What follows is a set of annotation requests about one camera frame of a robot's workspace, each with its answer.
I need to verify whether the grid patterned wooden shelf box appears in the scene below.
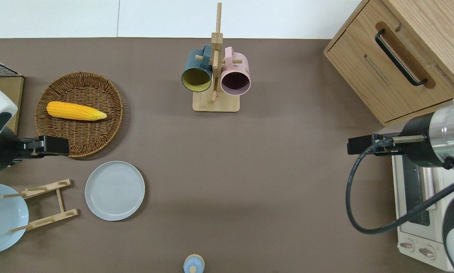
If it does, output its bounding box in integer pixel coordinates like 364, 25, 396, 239
0, 56, 24, 135

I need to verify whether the teal mug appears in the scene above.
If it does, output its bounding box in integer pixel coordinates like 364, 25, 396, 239
181, 44, 214, 93

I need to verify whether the brown wicker basket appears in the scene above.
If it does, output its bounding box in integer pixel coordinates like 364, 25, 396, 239
35, 71, 124, 158

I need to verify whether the gray plate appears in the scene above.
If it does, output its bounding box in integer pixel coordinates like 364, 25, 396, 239
85, 161, 145, 221

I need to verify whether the yellow corn cob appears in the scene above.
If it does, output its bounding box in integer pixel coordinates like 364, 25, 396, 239
46, 101, 107, 121

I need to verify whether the wooden plate rack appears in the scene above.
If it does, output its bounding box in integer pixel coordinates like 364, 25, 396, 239
2, 179, 79, 232

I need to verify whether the wooden cabinet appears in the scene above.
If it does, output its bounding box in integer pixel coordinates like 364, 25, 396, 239
324, 0, 454, 127

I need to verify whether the blue dome on wooden base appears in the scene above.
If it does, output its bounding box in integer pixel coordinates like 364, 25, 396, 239
183, 254, 205, 273

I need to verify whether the light blue plate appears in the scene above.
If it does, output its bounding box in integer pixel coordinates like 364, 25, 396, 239
0, 183, 29, 254

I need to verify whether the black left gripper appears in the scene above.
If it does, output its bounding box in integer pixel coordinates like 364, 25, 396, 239
0, 127, 70, 172

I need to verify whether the white toaster oven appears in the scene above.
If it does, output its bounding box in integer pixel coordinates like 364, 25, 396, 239
392, 154, 454, 273

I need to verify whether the black cabinet handle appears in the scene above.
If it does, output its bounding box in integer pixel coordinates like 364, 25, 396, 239
375, 28, 428, 87

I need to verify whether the pink mug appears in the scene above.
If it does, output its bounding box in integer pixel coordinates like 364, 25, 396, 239
220, 46, 251, 95

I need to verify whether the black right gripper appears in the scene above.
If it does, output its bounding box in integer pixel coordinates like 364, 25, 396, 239
347, 113, 454, 170

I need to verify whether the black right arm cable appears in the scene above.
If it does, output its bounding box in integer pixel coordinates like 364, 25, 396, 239
345, 138, 454, 234

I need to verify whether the wooden mug tree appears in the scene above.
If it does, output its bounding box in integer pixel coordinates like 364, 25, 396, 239
192, 3, 240, 113

